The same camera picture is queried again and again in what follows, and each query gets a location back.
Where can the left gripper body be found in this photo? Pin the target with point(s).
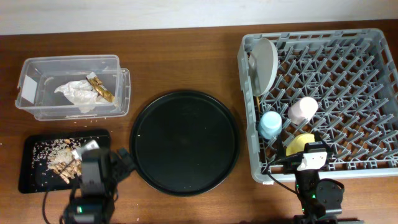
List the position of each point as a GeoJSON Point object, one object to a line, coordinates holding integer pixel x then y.
{"type": "Point", "coordinates": [113, 173]}

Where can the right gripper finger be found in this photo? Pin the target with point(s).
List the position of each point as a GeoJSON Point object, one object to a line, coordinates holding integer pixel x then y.
{"type": "Point", "coordinates": [318, 138]}
{"type": "Point", "coordinates": [280, 152]}

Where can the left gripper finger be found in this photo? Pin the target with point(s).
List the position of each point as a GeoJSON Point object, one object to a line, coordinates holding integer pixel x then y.
{"type": "Point", "coordinates": [69, 169]}
{"type": "Point", "coordinates": [126, 163]}

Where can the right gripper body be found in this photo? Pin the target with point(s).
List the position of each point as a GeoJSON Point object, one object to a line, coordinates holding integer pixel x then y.
{"type": "Point", "coordinates": [291, 165]}

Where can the yellow bowl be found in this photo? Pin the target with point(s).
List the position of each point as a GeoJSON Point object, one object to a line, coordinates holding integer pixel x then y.
{"type": "Point", "coordinates": [298, 143]}

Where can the food scraps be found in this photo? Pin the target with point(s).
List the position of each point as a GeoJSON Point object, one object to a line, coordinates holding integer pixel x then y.
{"type": "Point", "coordinates": [62, 158]}

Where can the light blue cup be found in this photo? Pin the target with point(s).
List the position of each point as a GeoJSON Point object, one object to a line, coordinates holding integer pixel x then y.
{"type": "Point", "coordinates": [270, 125]}

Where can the pink cup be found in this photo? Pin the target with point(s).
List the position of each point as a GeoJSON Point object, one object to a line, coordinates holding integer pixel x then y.
{"type": "Point", "coordinates": [303, 110]}

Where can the wooden chopstick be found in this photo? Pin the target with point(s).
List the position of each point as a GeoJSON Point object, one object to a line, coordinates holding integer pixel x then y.
{"type": "Point", "coordinates": [258, 104]}

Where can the white tissue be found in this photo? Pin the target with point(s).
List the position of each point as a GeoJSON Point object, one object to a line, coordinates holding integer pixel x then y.
{"type": "Point", "coordinates": [80, 93]}

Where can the gold foil wrapper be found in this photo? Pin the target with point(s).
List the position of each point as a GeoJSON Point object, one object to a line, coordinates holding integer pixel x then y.
{"type": "Point", "coordinates": [97, 84]}

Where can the grey plate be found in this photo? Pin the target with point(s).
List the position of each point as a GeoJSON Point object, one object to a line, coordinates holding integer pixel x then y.
{"type": "Point", "coordinates": [263, 64]}

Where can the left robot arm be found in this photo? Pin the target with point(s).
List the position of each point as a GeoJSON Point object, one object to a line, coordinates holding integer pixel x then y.
{"type": "Point", "coordinates": [93, 197]}

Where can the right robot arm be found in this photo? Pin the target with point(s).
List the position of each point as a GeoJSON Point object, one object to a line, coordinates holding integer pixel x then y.
{"type": "Point", "coordinates": [320, 199]}

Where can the grey dishwasher rack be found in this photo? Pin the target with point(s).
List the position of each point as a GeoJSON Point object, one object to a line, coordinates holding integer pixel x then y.
{"type": "Point", "coordinates": [352, 76]}

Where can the clear plastic waste bin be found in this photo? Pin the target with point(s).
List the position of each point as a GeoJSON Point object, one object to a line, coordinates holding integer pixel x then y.
{"type": "Point", "coordinates": [42, 75]}

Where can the black rectangular tray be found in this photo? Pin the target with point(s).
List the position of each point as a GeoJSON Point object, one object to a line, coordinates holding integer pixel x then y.
{"type": "Point", "coordinates": [35, 175]}

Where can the round black serving tray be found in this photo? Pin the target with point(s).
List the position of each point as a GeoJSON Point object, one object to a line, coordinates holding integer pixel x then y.
{"type": "Point", "coordinates": [184, 143]}

